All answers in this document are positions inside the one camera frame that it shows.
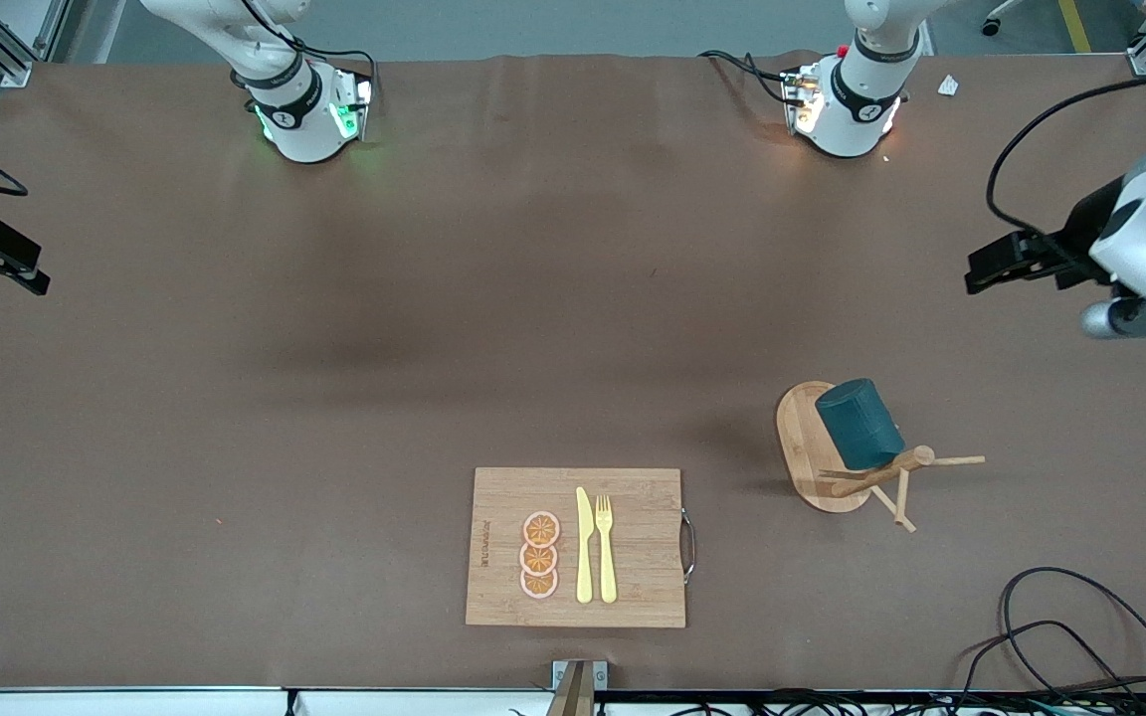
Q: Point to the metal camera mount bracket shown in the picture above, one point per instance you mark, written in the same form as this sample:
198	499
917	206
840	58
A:
578	681

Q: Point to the white table edge rail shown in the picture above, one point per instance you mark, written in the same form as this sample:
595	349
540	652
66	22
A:
135	702

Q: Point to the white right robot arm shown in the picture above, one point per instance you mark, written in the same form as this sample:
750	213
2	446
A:
294	129

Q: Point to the yellow plastic knife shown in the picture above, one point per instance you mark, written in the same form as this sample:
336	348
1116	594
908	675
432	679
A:
584	557

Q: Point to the wooden cup rack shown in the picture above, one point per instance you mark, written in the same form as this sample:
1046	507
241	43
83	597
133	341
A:
807	467

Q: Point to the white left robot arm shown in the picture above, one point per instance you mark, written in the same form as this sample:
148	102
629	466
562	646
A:
847	119

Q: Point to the toy orange slice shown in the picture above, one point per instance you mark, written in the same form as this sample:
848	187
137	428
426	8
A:
541	527

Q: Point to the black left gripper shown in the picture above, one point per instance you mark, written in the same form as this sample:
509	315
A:
1083	235

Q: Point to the office chair caster leg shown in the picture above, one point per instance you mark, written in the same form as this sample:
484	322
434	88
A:
996	20

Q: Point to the yellow plastic fork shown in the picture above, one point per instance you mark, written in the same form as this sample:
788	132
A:
607	567

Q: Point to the teal cup yellow inside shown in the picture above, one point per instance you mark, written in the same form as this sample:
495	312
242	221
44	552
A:
861	428

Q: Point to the large table cover sheet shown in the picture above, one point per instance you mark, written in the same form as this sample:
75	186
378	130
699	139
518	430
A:
285	348

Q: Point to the white paper scrap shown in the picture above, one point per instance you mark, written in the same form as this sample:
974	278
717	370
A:
948	86

